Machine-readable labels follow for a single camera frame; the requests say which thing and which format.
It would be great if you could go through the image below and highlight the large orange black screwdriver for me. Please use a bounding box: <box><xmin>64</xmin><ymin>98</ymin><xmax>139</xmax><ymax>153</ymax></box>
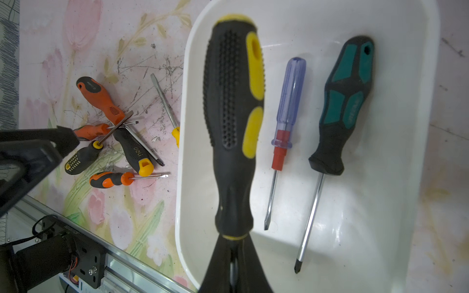
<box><xmin>76</xmin><ymin>76</ymin><xmax>164</xmax><ymax>166</ymax></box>

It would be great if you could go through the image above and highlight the white plastic storage box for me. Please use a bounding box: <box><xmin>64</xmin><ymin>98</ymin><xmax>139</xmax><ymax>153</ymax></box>
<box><xmin>176</xmin><ymin>1</ymin><xmax>440</xmax><ymax>293</ymax></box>

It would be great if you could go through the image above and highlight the clear purple screwdriver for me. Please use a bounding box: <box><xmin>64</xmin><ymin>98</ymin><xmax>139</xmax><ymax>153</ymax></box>
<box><xmin>264</xmin><ymin>57</ymin><xmax>307</xmax><ymax>230</ymax></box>

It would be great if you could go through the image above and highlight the black yellow large screwdriver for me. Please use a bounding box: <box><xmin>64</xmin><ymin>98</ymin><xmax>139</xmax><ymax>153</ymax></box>
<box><xmin>203</xmin><ymin>14</ymin><xmax>265</xmax><ymax>241</ymax></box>

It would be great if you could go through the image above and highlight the small orange black screwdriver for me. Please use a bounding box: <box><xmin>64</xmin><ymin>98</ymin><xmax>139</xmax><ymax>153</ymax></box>
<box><xmin>89</xmin><ymin>172</ymin><xmax>170</xmax><ymax>189</ymax></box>

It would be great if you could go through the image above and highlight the medium orange black screwdriver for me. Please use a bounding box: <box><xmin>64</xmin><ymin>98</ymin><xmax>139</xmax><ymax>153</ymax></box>
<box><xmin>73</xmin><ymin>120</ymin><xmax>139</xmax><ymax>142</ymax></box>

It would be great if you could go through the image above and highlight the black yellow dotted screwdriver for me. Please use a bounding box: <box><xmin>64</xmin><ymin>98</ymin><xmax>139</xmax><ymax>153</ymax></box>
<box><xmin>65</xmin><ymin>111</ymin><xmax>134</xmax><ymax>175</ymax></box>

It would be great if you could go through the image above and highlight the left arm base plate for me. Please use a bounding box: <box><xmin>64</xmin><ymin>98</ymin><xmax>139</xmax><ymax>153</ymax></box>
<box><xmin>1</xmin><ymin>215</ymin><xmax>107</xmax><ymax>293</ymax></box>

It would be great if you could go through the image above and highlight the aluminium mounting rail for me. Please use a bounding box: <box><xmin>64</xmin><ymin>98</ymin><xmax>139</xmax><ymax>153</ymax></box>
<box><xmin>1</xmin><ymin>197</ymin><xmax>189</xmax><ymax>293</ymax></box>

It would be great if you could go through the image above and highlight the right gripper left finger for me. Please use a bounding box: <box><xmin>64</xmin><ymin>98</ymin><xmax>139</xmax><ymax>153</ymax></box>
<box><xmin>199</xmin><ymin>235</ymin><xmax>234</xmax><ymax>293</ymax></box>

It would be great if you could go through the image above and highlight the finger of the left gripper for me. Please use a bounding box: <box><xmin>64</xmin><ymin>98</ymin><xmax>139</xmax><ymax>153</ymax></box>
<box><xmin>1</xmin><ymin>126</ymin><xmax>79</xmax><ymax>216</ymax></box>

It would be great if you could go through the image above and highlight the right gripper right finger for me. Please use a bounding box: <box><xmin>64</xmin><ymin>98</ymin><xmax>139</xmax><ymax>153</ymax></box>
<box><xmin>236</xmin><ymin>234</ymin><xmax>273</xmax><ymax>293</ymax></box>

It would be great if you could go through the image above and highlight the green black screwdriver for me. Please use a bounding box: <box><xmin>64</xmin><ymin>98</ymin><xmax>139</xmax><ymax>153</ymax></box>
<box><xmin>294</xmin><ymin>35</ymin><xmax>375</xmax><ymax>274</ymax></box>

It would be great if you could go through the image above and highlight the black yellow deli screwdriver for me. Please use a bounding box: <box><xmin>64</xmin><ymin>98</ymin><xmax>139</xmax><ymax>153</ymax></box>
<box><xmin>113</xmin><ymin>128</ymin><xmax>155</xmax><ymax>177</ymax></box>

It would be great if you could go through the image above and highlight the yellow slim screwdriver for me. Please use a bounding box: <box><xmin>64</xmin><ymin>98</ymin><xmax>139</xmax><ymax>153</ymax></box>
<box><xmin>150</xmin><ymin>73</ymin><xmax>180</xmax><ymax>148</ymax></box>

